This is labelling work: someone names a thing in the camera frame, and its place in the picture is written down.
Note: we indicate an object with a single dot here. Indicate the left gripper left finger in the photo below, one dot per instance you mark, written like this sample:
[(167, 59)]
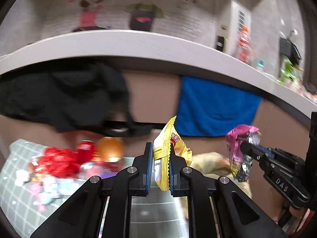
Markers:
[(135, 180)]

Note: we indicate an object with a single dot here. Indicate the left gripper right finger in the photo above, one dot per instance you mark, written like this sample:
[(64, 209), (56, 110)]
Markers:
[(184, 180)]

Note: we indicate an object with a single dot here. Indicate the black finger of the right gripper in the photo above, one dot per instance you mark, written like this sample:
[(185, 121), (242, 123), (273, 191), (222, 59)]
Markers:
[(257, 152)]

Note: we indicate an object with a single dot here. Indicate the pink foil snack wrapper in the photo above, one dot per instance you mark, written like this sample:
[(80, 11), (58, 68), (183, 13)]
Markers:
[(241, 164)]

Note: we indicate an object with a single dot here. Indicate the red paper cup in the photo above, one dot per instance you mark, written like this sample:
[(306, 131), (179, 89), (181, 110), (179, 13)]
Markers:
[(110, 149)]

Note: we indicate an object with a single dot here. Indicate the crushed red can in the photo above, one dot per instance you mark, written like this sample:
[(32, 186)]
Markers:
[(93, 165)]

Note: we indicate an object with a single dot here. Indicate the yellow snack wrapper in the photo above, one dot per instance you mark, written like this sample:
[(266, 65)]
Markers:
[(166, 139)]

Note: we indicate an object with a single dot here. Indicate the yellow trash bag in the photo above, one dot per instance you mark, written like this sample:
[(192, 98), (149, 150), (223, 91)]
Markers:
[(214, 165)]

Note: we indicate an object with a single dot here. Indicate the grey kitchen countertop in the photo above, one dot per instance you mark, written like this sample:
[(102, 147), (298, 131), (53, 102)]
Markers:
[(146, 45)]

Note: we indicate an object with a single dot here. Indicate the blue towel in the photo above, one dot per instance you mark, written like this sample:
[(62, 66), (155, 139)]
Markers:
[(211, 109)]

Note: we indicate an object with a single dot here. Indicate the red plastic bag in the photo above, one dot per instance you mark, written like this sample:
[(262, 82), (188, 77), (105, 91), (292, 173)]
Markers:
[(60, 163)]

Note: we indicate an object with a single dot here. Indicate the green plant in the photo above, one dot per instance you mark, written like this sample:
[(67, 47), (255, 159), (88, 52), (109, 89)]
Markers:
[(290, 73)]

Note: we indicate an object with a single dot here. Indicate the small teal cup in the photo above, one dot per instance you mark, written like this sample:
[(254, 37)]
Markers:
[(260, 65)]

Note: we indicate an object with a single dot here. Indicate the black cloth bag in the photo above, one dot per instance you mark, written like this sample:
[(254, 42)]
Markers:
[(94, 97)]

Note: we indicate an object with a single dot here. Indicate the pink plastic spoon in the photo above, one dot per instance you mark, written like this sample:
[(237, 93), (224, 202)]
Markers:
[(42, 198)]

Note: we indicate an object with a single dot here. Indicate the black basket on counter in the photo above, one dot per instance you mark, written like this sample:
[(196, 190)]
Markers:
[(290, 50)]

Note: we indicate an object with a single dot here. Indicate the white crumpled tissue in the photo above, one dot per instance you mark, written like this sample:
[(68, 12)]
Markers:
[(22, 177)]

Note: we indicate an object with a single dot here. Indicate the orange patterned bottle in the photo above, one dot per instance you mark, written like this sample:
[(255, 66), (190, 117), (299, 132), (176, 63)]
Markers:
[(244, 49)]

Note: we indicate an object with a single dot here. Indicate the green checkered tablecloth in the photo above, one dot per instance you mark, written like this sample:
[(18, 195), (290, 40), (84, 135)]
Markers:
[(157, 215)]

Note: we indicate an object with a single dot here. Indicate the white appliance on counter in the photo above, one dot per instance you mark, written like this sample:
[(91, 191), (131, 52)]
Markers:
[(231, 17)]

